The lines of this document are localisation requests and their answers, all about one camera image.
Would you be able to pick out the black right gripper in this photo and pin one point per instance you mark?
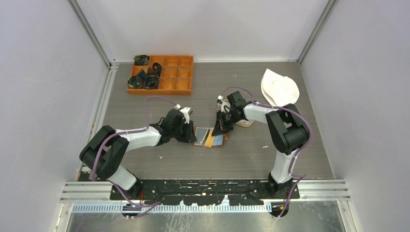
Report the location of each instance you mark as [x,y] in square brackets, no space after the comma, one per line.
[220,126]

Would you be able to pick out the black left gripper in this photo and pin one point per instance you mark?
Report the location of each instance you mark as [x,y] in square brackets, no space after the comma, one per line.
[190,136]

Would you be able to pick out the orange leather card holder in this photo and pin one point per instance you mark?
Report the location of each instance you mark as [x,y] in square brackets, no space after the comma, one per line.
[220,140]

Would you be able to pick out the gold card black stripe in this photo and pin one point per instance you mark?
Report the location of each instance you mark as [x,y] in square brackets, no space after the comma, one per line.
[209,140]

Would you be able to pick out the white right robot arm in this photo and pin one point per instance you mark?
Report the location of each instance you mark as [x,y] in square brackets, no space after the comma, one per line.
[289,132]

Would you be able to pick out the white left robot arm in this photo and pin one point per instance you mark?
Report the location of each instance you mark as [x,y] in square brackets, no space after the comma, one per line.
[103,154]

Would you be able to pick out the beige oval tray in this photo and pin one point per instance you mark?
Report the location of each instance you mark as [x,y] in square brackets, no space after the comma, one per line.
[244,123]

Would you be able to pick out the orange wooden compartment organizer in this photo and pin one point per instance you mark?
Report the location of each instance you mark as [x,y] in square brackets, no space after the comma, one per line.
[175,78]

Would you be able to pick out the black rolled belt lower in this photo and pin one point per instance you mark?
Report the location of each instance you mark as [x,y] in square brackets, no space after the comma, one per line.
[152,82]

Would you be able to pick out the black rolled belt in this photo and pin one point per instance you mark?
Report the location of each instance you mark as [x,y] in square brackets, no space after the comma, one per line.
[152,82]
[156,69]

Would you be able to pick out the white bucket hat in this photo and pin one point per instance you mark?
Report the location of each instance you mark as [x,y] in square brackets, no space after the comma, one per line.
[279,90]

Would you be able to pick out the black rolled belt centre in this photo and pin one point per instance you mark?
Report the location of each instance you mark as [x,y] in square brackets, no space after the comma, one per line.
[156,69]

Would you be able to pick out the dark rolled belt top-left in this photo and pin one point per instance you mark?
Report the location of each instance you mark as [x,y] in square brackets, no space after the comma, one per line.
[141,60]

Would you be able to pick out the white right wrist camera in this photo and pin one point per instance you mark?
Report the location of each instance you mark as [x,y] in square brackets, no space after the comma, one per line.
[223,104]

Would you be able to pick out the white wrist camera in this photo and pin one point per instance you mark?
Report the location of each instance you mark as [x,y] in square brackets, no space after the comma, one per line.
[186,111]
[223,104]

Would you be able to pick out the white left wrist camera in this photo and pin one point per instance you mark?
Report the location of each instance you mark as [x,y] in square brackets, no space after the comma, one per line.
[186,111]

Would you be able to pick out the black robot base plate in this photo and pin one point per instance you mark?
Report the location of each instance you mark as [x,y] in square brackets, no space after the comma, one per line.
[204,192]

